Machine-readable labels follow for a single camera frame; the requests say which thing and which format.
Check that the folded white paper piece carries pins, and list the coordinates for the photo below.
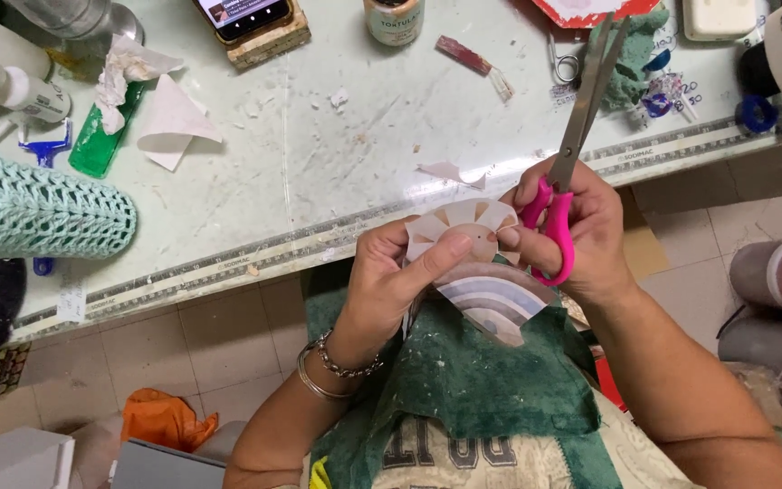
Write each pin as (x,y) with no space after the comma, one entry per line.
(172,126)

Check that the measuring tape strip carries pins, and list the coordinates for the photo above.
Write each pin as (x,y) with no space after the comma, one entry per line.
(377,227)

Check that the wooden block stand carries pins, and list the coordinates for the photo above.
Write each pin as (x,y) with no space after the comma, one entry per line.
(269,39)

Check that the white box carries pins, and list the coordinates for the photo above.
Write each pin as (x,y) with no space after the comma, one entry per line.
(14,460)

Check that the white paper scrap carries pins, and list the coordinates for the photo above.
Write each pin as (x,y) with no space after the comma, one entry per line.
(451,172)

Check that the orange plastic bag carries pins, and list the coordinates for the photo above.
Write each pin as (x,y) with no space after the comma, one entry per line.
(163,418)

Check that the white glue bottle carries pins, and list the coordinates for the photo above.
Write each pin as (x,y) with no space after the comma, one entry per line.
(17,88)

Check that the person's right hand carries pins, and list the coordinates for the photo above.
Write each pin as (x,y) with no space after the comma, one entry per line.
(591,234)

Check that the sun and rainbow paper cutout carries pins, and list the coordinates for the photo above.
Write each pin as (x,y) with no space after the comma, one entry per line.
(483,268)

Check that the green sponge cloth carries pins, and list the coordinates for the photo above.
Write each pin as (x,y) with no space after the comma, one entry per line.
(628,61)

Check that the grey slippers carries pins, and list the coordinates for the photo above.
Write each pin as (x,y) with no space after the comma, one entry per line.
(781,309)

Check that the black smartphone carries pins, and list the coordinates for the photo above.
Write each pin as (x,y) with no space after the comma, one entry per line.
(245,15)

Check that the green towel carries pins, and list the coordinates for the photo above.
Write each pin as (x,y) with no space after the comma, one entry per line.
(479,380)

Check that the cream printed shirt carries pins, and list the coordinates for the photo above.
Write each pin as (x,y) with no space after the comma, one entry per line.
(493,458)

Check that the small metal scissors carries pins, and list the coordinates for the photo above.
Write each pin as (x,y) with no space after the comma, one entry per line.
(564,62)

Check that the white plastic container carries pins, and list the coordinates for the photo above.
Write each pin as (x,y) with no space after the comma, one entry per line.
(720,17)

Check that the red edged plate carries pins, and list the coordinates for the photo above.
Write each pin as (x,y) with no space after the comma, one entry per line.
(591,10)

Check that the person's left hand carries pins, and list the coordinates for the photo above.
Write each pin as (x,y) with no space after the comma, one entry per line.
(381,282)

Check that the cream paint jar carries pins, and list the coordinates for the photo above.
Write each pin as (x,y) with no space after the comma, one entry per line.
(394,19)

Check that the clear glass jar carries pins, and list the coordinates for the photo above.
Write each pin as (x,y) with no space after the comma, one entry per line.
(75,17)

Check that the green plastic tray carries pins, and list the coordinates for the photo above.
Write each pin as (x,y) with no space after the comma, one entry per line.
(100,139)

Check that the grey box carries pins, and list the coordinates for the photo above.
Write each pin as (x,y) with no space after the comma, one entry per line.
(167,467)

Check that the mint crochet cover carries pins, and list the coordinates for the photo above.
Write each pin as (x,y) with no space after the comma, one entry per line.
(38,207)

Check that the crumpled white tissue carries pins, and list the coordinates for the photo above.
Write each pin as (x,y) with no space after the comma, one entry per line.
(126,75)

